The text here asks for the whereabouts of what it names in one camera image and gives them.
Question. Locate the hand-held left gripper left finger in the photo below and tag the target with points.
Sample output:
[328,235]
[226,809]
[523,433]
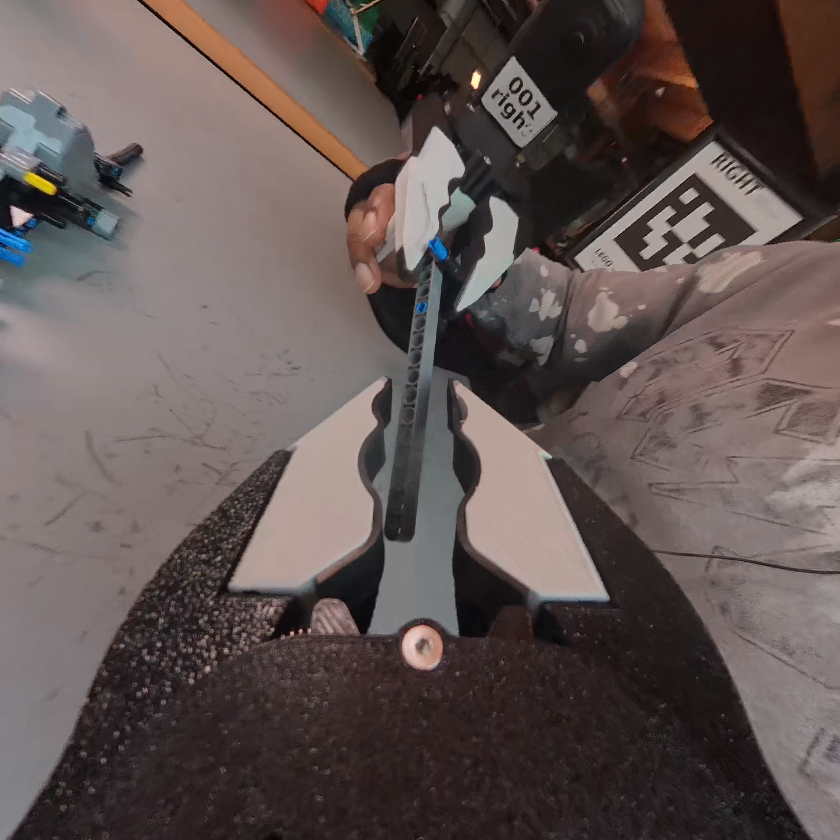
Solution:
[308,518]

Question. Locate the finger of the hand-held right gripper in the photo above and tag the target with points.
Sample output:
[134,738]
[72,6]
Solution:
[500,243]
[426,190]

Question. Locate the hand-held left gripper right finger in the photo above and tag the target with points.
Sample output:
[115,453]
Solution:
[525,518]

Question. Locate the long dark toy beam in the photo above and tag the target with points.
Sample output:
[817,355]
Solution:
[410,426]

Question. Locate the grey black toy chassis assembly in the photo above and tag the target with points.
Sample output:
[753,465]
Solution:
[46,131]

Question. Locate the person's right forearm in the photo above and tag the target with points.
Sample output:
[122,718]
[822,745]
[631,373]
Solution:
[656,295]

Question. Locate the person's right hand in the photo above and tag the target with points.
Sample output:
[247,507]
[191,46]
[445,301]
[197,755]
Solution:
[367,229]

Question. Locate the colourful storage bin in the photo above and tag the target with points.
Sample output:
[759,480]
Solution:
[341,16]

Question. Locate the black white marker board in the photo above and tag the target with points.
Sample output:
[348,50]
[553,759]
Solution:
[695,216]

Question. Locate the person's grey sweatshirt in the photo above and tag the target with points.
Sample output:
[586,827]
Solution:
[722,459]

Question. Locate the brown wooden cabinet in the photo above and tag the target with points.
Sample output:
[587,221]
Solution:
[807,65]

